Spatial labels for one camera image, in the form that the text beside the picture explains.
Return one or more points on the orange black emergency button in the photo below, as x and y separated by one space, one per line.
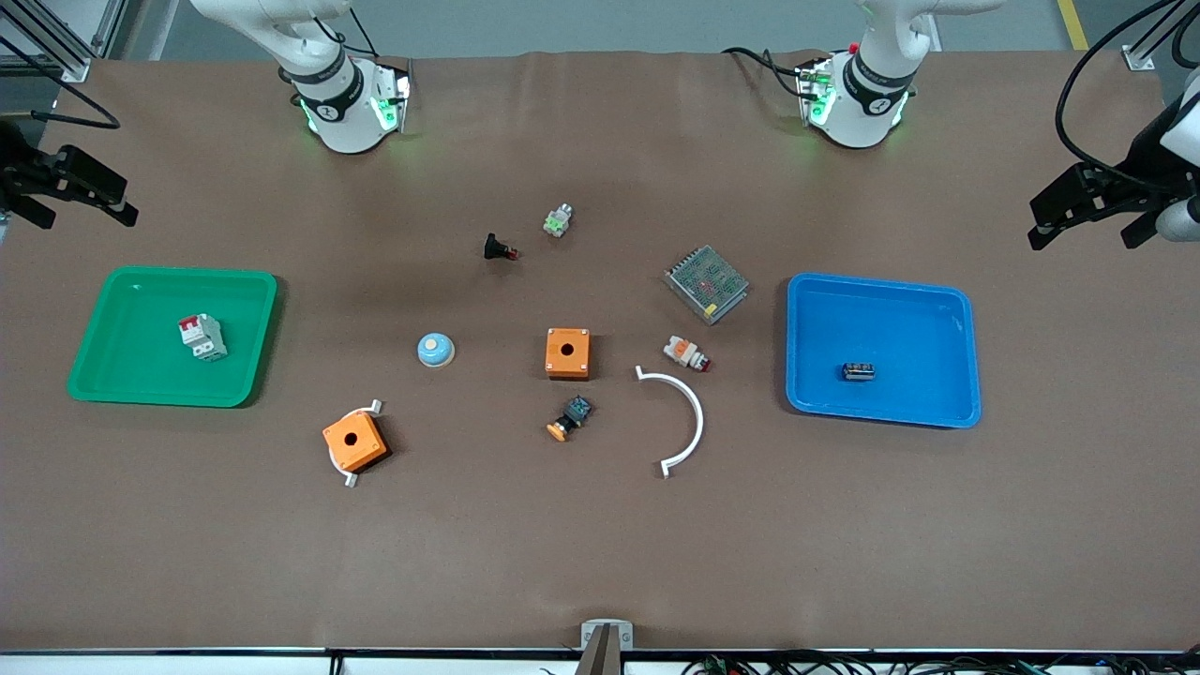
572 415

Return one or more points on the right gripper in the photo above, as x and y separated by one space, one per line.
13 167

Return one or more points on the green white indicator switch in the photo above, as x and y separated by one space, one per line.
558 221

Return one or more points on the metal mesh power supply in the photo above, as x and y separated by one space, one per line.
708 284

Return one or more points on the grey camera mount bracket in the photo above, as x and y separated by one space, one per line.
607 637

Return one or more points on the large white arc bracket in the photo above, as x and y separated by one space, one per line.
698 412

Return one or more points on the aluminium frame post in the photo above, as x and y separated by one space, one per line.
56 47
1148 47

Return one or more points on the blue plastic tray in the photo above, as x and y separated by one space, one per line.
900 319

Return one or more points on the white red circuit breaker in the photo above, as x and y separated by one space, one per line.
202 337

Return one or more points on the orange button box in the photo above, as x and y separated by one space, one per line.
361 448
579 361

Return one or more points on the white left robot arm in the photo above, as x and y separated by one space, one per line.
867 103

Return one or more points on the brown table mat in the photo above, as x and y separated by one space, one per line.
562 544

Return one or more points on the orange box on bracket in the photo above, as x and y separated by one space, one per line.
352 481

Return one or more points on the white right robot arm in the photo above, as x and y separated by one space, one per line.
337 103

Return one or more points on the white table edge rail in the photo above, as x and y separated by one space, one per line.
187 665

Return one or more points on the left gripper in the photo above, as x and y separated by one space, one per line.
1146 161

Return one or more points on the blue dome button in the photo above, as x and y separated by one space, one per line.
436 350

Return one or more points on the green plastic tray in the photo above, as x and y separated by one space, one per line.
131 375

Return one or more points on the black red push button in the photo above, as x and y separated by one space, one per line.
495 247

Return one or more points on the small black capacitor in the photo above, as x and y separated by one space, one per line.
859 372

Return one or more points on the orange white red switch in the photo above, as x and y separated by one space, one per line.
684 352

